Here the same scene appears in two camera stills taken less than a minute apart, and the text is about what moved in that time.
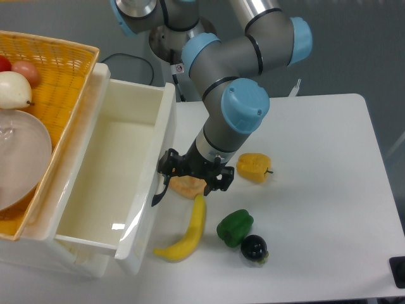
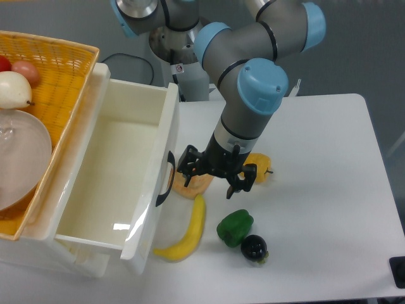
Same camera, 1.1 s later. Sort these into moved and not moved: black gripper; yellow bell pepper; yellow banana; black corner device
Moved: black gripper
Not moved: yellow banana; black corner device; yellow bell pepper
